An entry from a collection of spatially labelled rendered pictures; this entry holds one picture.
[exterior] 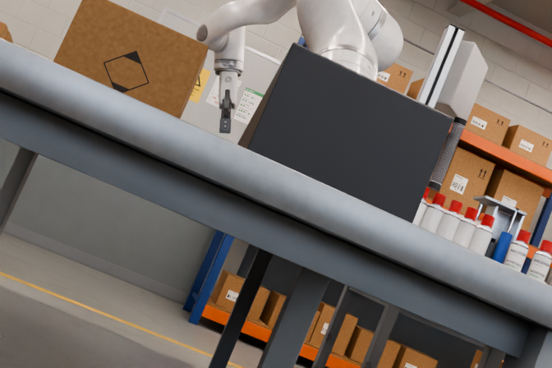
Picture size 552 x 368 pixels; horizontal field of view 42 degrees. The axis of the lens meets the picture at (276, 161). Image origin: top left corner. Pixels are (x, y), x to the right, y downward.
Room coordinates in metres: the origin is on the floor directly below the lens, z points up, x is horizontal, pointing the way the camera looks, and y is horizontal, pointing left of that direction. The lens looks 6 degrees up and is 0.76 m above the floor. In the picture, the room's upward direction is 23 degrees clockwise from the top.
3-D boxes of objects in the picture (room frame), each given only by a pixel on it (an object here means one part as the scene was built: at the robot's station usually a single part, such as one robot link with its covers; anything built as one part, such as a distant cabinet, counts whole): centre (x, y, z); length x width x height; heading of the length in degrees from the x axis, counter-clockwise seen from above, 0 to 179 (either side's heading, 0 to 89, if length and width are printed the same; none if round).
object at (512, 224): (2.18, -0.68, 1.01); 0.14 x 0.13 x 0.26; 92
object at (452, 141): (1.98, -0.43, 1.18); 0.04 x 0.04 x 0.21
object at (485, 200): (2.19, -0.68, 1.14); 0.14 x 0.11 x 0.01; 92
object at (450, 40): (1.93, -0.31, 1.16); 0.04 x 0.04 x 0.67; 2
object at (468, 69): (1.99, -0.37, 1.38); 0.17 x 0.10 x 0.19; 147
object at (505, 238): (2.14, -0.72, 0.98); 0.03 x 0.03 x 0.17
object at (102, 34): (1.74, 0.41, 0.99); 0.30 x 0.24 x 0.27; 97
